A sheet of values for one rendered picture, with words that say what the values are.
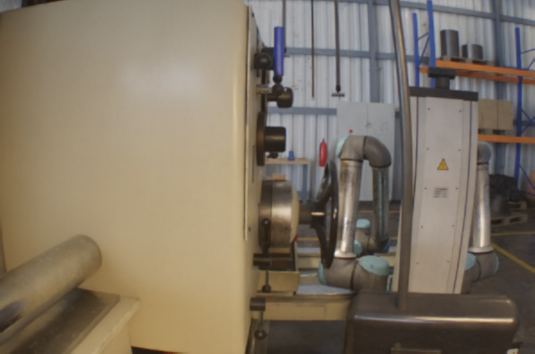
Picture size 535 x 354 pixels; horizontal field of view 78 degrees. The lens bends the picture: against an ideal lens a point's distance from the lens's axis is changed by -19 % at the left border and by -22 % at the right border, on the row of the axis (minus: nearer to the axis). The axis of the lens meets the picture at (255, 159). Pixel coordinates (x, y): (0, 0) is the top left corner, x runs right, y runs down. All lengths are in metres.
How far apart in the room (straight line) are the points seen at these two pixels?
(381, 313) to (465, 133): 1.16
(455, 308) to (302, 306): 1.43
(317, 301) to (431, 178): 0.88
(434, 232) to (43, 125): 1.51
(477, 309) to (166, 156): 0.68
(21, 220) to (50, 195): 0.13
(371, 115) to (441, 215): 6.63
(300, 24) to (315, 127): 2.29
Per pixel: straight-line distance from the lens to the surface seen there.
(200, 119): 0.82
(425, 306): 0.75
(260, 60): 0.82
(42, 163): 0.99
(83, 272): 0.87
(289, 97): 1.25
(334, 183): 1.22
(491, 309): 0.78
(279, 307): 2.11
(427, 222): 1.75
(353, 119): 8.22
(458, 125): 1.75
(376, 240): 2.15
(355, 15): 9.18
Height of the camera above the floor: 1.61
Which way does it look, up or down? 5 degrees down
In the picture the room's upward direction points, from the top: 1 degrees clockwise
